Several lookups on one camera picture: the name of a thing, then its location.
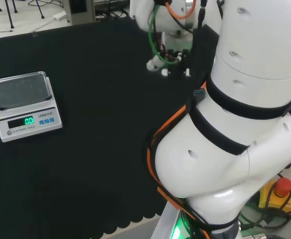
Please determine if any white electronic balance steel pan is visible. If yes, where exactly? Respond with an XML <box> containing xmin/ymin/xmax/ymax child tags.
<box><xmin>0</xmin><ymin>71</ymin><xmax>64</xmax><ymax>143</ymax></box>

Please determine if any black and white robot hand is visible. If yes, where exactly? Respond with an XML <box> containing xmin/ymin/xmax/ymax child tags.
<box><xmin>146</xmin><ymin>31</ymin><xmax>194</xmax><ymax>79</ymax></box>

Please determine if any white power cable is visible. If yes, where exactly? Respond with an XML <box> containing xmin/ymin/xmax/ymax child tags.
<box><xmin>34</xmin><ymin>17</ymin><xmax>57</xmax><ymax>33</ymax></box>

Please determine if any black bench cloth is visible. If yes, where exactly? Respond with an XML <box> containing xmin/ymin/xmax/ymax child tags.
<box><xmin>0</xmin><ymin>14</ymin><xmax>200</xmax><ymax>239</ymax></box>

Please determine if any black tripod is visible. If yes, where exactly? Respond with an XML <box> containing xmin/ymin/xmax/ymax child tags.
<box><xmin>0</xmin><ymin>0</ymin><xmax>45</xmax><ymax>29</ymax></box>

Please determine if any black floor cable tangle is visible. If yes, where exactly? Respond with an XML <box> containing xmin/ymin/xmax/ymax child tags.
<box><xmin>27</xmin><ymin>0</ymin><xmax>64</xmax><ymax>8</ymax></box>

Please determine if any yellow stop button red cap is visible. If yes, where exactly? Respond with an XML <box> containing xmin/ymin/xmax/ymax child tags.
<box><xmin>258</xmin><ymin>176</ymin><xmax>291</xmax><ymax>216</ymax></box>

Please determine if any white power strip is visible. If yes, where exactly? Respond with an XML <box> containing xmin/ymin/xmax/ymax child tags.
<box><xmin>53</xmin><ymin>10</ymin><xmax>67</xmax><ymax>21</ymax></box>

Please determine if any black cable bundle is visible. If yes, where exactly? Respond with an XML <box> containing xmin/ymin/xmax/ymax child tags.
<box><xmin>95</xmin><ymin>0</ymin><xmax>131</xmax><ymax>22</ymax></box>

